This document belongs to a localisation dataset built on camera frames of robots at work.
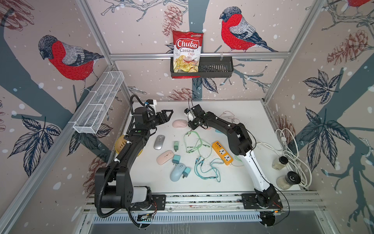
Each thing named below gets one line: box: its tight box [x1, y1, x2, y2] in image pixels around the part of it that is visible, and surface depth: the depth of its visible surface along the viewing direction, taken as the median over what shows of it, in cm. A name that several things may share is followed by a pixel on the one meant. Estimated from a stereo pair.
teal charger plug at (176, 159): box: [171, 154, 181, 166], surface depth 90 cm
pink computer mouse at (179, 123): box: [171, 119, 188, 128], surface depth 106 cm
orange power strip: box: [212, 140, 234, 166], surface depth 90 cm
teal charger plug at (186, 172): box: [182, 166, 191, 179], surface depth 83 cm
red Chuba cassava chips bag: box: [171, 30, 205, 79], surface depth 86 cm
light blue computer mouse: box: [169, 162, 187, 182], surface depth 83 cm
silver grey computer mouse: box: [153, 134, 166, 151], surface depth 97 cm
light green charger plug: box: [173, 140, 179, 153], surface depth 94 cm
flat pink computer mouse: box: [156, 150, 175, 166], surface depth 90 cm
